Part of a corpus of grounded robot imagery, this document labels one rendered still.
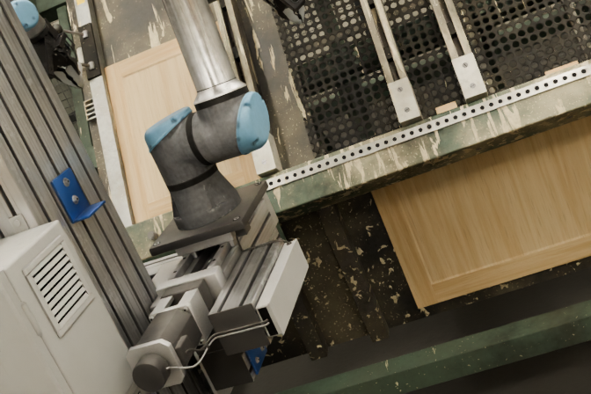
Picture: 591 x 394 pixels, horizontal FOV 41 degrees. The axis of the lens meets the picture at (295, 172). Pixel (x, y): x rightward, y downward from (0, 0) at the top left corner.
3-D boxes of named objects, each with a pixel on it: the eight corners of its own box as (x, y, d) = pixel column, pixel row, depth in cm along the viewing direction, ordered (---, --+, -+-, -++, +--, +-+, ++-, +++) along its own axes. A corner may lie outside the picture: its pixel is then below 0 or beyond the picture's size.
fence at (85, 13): (124, 232, 247) (118, 230, 243) (75, -20, 278) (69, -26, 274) (138, 227, 246) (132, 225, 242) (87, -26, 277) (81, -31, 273)
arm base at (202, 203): (230, 217, 163) (210, 175, 161) (168, 237, 168) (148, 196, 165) (248, 189, 177) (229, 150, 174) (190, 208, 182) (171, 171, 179)
